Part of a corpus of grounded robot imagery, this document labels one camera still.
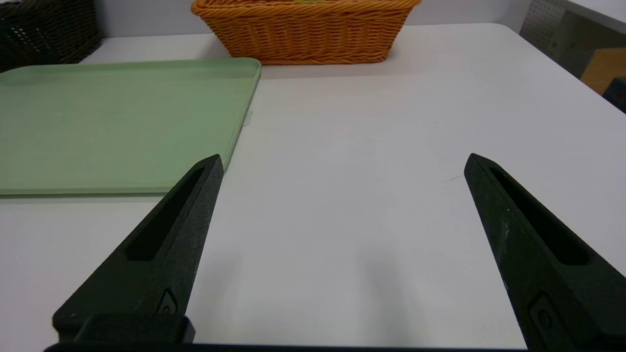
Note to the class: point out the orange wicker basket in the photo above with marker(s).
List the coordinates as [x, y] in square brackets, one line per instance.
[308, 34]

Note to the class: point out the dark brown wicker basket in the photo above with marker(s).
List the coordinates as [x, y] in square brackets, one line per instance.
[44, 29]

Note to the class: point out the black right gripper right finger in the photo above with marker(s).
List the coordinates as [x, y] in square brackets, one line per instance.
[538, 264]

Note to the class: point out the light green plastic tray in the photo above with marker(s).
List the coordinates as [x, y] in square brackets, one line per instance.
[112, 127]

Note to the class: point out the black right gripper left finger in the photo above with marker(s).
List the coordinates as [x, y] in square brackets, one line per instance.
[166, 264]

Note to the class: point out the white side table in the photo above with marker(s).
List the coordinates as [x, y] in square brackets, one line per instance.
[599, 10]

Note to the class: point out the wooden side table base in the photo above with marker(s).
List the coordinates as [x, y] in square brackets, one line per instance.
[604, 68]

